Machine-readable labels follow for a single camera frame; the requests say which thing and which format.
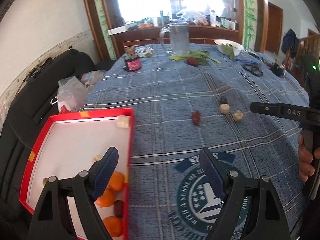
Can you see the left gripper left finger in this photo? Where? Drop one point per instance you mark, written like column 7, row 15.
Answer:
column 52, row 218

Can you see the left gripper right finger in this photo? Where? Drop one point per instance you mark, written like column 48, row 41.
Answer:
column 266, row 217

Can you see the orange tangerine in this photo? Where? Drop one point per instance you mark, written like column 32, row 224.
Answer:
column 106, row 200
column 114, row 226
column 116, row 182

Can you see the beige walnut piece two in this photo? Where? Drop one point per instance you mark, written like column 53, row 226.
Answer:
column 238, row 116

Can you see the beige walnut piece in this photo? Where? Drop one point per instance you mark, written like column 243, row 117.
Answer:
column 224, row 108

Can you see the dark brown nut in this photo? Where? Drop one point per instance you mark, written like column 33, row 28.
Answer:
column 223, row 100

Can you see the red jujube date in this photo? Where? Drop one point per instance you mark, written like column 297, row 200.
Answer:
column 196, row 117

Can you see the right hand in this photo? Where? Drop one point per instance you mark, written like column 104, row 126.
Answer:
column 305, row 158

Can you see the black scissors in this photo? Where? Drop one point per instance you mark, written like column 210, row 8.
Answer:
column 253, row 69

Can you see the red shallow tray box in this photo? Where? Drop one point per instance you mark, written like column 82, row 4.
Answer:
column 73, row 142

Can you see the white bowl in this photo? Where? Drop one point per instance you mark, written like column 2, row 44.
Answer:
column 223, row 45

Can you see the brown wooden door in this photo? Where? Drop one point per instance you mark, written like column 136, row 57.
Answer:
column 275, row 24

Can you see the black leather sofa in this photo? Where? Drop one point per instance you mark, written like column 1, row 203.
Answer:
column 27, row 114

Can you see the green vegetable leaves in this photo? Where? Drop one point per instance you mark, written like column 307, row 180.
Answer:
column 200, row 56

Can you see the blue plaid tablecloth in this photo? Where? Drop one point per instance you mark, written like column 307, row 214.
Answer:
column 169, row 195

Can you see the white plastic bag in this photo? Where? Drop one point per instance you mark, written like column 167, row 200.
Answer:
column 71, row 93

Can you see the wooden counter cabinet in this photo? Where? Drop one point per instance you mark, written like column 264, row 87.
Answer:
column 165, row 36

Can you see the glass pitcher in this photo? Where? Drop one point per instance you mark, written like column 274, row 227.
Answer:
column 178, row 38

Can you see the red label jar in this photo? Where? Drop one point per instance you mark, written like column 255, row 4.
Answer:
column 132, row 63

